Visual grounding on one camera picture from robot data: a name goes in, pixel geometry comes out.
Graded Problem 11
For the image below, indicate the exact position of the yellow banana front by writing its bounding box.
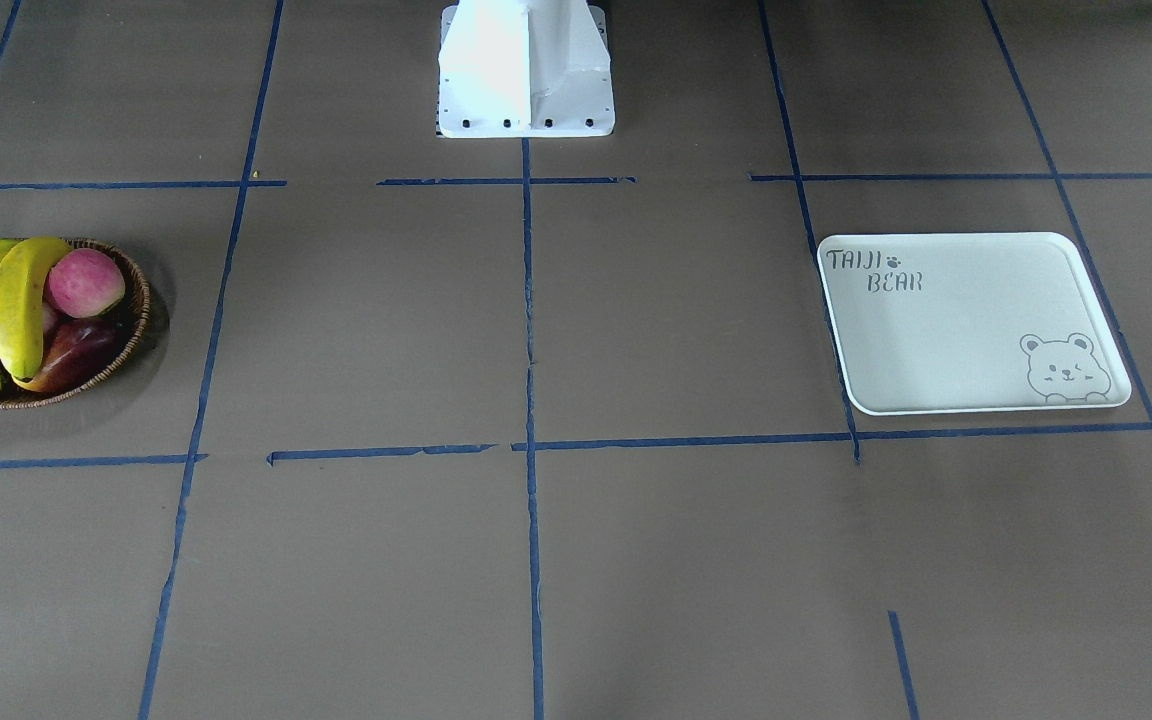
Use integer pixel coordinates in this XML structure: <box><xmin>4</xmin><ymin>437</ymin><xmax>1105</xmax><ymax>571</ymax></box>
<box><xmin>0</xmin><ymin>236</ymin><xmax>71</xmax><ymax>381</ymax></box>

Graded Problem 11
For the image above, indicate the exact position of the brown wicker basket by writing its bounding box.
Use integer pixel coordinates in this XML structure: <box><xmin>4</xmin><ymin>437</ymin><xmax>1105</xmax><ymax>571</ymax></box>
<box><xmin>0</xmin><ymin>237</ymin><xmax>151</xmax><ymax>410</ymax></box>

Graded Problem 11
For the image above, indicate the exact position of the white bear print tray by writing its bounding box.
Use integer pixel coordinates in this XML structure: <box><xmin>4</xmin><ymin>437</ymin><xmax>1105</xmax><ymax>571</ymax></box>
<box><xmin>817</xmin><ymin>232</ymin><xmax>1134</xmax><ymax>416</ymax></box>

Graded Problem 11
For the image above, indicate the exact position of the pale pink apple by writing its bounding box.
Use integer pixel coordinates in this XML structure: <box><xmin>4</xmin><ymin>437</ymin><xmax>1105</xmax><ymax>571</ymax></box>
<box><xmin>41</xmin><ymin>301</ymin><xmax>63</xmax><ymax>343</ymax></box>

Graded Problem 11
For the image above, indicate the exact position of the dark red mango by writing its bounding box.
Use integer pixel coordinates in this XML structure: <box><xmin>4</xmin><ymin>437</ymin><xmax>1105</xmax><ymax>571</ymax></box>
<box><xmin>13</xmin><ymin>316</ymin><xmax>123</xmax><ymax>395</ymax></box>

